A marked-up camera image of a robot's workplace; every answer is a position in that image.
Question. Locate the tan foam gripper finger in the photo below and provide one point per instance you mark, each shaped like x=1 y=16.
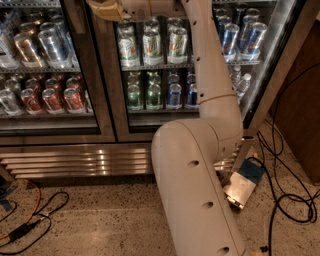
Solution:
x=113 y=12
x=103 y=3

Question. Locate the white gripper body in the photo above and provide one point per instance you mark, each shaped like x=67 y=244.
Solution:
x=136 y=7

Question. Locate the glass fridge door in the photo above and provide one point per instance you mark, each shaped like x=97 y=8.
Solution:
x=70 y=19
x=280 y=16

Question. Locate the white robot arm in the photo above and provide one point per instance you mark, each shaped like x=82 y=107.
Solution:
x=184 y=151

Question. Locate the stainless fridge bottom grille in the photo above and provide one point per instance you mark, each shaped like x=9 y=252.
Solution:
x=85 y=160

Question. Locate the white green soda can left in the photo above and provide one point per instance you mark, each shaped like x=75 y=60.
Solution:
x=128 y=50

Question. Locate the white green soda can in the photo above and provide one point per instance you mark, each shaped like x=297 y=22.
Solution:
x=152 y=47
x=128 y=50
x=178 y=39

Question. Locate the white green soda can middle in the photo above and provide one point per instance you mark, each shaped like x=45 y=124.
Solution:
x=152 y=47

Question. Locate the white green soda can right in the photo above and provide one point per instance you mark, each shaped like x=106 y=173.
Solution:
x=178 y=39

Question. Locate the silver blue tall can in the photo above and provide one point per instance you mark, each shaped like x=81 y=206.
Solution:
x=56 y=51

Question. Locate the gold silver can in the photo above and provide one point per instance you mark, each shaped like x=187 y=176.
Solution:
x=30 y=51

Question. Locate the blue soda can left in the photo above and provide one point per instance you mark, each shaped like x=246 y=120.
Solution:
x=174 y=96

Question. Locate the blue soda can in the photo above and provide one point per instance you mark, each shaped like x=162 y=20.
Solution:
x=191 y=101
x=174 y=96

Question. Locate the blue silver energy can middle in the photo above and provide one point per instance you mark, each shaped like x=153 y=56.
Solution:
x=229 y=38

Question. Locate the blue silver energy can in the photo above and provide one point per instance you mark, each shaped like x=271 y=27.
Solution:
x=229 y=38
x=250 y=42

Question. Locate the blue soda can middle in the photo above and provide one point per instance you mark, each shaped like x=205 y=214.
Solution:
x=191 y=101

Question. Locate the red cola can right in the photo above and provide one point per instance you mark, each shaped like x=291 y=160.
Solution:
x=74 y=101

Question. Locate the red cola can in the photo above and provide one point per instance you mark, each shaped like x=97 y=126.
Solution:
x=74 y=101
x=52 y=101
x=32 y=101

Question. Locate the red cola can middle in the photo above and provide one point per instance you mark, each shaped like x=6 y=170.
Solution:
x=52 y=101

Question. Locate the white blue can far left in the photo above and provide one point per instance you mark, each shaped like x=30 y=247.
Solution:
x=7 y=53

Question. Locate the blue silver energy can right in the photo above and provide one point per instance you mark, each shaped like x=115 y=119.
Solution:
x=250 y=42

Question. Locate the red cola can left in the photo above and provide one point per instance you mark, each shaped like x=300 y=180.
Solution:
x=32 y=101

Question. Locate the clear water bottle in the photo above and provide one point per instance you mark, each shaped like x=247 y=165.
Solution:
x=242 y=86

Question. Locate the silver can lower left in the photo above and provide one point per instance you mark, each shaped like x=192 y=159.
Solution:
x=9 y=101

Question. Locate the brown wooden cabinet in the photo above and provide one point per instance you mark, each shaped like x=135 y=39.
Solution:
x=298 y=112

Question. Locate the blue pad on floor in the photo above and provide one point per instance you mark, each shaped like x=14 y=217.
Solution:
x=251 y=171

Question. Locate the blue object at left edge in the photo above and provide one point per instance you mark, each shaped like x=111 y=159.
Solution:
x=5 y=191

